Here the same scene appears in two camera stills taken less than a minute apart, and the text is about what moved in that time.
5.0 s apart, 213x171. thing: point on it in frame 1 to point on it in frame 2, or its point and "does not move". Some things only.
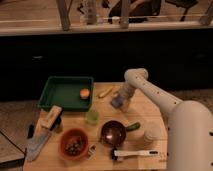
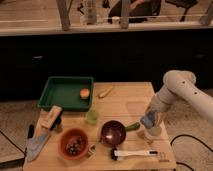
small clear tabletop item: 163,157 does not move
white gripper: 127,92 to 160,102
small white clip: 92,151 does not move
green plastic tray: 66,93 does not move
